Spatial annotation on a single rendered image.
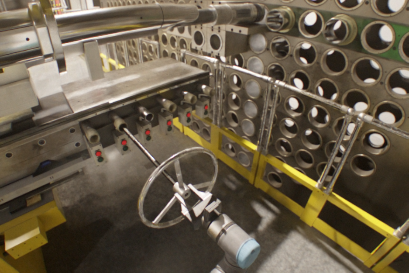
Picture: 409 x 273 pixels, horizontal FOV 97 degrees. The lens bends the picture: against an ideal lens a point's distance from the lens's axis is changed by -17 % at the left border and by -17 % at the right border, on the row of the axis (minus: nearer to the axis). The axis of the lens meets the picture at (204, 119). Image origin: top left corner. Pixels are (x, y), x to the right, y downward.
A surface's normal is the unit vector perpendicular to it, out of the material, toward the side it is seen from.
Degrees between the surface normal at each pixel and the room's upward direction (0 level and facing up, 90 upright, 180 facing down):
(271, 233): 0
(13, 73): 68
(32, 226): 0
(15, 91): 90
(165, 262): 0
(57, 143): 90
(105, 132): 90
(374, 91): 90
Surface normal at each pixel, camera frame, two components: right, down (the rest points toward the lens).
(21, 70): 0.61, 0.06
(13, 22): 0.53, -0.17
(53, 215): 0.65, 0.40
